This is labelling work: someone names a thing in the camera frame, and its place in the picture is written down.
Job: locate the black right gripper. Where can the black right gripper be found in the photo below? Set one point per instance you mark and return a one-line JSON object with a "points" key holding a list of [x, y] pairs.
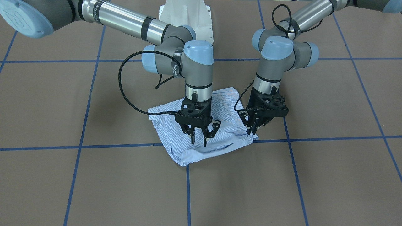
{"points": [[186, 128]]}

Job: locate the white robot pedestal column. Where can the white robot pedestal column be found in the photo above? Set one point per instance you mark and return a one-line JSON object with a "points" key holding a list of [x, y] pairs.
{"points": [[194, 13]]}

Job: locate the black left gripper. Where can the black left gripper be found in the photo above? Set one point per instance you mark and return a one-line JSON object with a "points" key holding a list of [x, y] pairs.
{"points": [[252, 104]]}

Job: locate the light blue striped shirt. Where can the light blue striped shirt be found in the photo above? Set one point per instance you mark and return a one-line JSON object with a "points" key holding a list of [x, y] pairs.
{"points": [[231, 135]]}

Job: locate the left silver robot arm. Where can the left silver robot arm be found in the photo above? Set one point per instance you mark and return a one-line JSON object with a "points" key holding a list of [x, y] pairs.
{"points": [[280, 53]]}

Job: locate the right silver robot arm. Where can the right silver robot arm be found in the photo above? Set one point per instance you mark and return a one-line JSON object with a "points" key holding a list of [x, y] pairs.
{"points": [[172, 51]]}

